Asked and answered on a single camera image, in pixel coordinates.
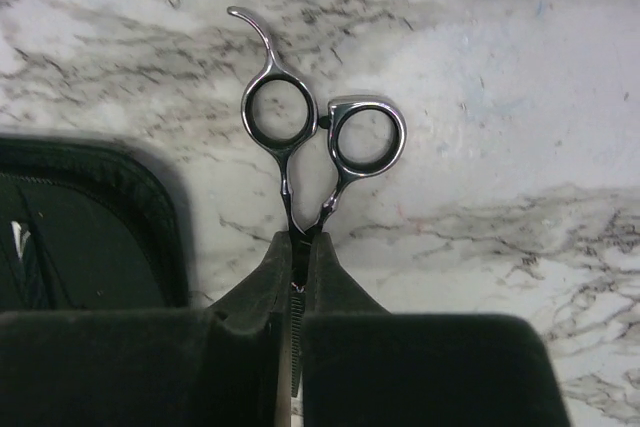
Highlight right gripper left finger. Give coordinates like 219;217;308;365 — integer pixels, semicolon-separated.
1;232;292;426

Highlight black fabric tool case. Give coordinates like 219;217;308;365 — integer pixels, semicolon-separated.
1;136;189;311

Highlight silver thinning scissors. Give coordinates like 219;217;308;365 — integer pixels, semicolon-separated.
227;6;407;398

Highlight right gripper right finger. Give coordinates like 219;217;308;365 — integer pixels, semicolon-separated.
301;234;570;426

